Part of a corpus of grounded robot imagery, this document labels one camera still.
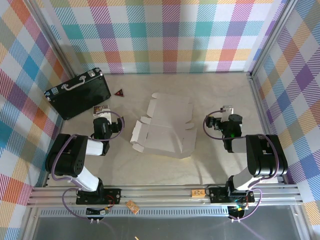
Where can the white paper box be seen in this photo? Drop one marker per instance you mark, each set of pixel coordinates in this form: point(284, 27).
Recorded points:
point(165, 130)

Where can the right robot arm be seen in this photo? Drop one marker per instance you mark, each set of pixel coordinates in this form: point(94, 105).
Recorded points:
point(265, 155)

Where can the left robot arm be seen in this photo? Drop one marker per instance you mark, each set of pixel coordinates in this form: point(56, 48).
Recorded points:
point(67, 160)

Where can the small printed card box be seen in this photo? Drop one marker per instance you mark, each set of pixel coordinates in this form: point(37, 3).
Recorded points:
point(100, 109)

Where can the red triangle sign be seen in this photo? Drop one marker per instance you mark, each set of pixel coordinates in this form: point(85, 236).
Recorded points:
point(119, 93)

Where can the black briefcase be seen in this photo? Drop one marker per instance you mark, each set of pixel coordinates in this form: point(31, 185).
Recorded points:
point(80, 97)

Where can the small wooden tag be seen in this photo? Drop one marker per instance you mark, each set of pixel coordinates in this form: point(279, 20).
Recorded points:
point(198, 193)

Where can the small orange circuit board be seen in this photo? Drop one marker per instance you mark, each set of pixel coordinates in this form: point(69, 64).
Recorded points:
point(132, 207)

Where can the grey metal sheet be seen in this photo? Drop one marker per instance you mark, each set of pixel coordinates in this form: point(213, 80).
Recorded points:
point(175, 227)

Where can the thin wooden stick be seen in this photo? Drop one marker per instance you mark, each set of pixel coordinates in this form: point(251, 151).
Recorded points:
point(136, 237)

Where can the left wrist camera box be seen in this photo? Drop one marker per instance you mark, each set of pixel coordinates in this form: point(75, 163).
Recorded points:
point(103, 116)

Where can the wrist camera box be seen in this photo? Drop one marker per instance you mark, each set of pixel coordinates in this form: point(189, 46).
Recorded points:
point(103, 116)
point(227, 111)

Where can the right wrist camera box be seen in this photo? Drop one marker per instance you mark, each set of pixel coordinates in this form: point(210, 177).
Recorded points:
point(227, 111)

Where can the aluminium side rail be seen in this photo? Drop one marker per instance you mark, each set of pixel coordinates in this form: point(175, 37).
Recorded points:
point(59, 125)
point(262, 112)

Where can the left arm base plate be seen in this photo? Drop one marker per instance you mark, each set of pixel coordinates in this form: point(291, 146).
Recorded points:
point(112, 196)

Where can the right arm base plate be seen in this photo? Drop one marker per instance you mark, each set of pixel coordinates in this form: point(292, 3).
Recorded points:
point(217, 195)

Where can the aluminium mounting rail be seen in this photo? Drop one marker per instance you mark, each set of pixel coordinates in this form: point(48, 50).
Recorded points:
point(162, 193)

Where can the aluminium frame post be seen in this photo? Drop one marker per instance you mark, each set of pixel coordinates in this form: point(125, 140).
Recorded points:
point(273, 37)
point(55, 40)

